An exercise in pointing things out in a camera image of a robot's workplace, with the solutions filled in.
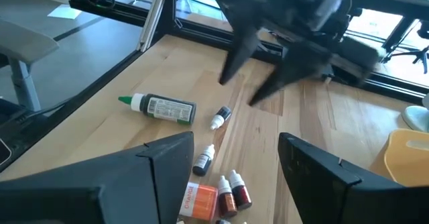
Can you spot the white cylindrical tumbler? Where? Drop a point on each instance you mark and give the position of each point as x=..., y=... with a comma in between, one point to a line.
x=417, y=118

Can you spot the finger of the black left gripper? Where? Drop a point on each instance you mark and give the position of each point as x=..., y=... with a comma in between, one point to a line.
x=244, y=23
x=291, y=69

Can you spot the large green food colouring bottle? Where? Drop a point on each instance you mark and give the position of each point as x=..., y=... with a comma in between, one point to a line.
x=167, y=110

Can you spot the silver aluminium bar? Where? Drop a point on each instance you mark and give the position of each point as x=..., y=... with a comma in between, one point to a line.
x=151, y=19

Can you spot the yellow plastic bin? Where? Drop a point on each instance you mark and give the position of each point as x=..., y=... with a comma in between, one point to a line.
x=402, y=170

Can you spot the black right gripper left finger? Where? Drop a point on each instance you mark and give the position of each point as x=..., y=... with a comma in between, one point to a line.
x=100, y=194

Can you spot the small brownish-red food colouring bottle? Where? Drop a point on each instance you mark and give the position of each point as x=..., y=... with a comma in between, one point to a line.
x=228, y=204

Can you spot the white paper sheet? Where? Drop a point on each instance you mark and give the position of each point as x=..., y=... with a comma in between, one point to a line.
x=65, y=12

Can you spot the large orange food colouring bottle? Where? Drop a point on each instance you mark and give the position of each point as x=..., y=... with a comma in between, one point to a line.
x=201, y=202

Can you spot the grey chair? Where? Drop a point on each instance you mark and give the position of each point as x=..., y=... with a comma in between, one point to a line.
x=23, y=43

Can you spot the black aluminium table frame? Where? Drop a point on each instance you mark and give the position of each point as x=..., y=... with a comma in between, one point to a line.
x=171, y=6

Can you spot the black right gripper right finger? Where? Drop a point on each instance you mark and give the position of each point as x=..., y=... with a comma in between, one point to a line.
x=335, y=197

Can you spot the small maroon food colouring bottle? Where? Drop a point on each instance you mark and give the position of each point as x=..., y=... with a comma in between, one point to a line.
x=242, y=195

